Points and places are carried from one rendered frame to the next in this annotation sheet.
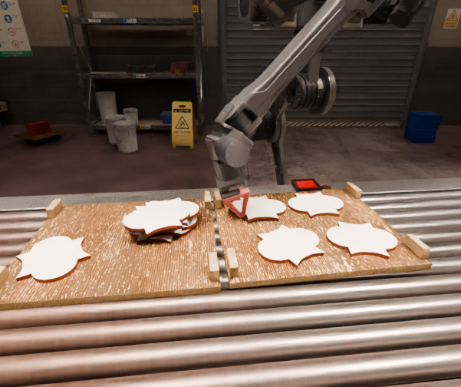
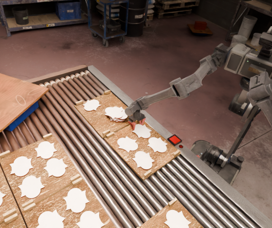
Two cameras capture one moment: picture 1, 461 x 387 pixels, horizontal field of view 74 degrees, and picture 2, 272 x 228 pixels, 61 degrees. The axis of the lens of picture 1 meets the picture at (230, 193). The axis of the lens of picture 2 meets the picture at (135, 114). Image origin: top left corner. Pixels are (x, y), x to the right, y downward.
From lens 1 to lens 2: 1.26 m
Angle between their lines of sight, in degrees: 45
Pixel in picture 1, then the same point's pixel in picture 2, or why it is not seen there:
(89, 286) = (88, 116)
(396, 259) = (139, 170)
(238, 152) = (128, 111)
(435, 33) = not seen: outside the picture
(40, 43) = not seen: outside the picture
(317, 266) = (122, 153)
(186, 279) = (100, 130)
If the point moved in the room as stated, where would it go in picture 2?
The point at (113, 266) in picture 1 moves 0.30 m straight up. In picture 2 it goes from (96, 116) to (95, 83)
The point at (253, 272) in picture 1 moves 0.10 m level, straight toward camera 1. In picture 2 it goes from (110, 141) to (97, 145)
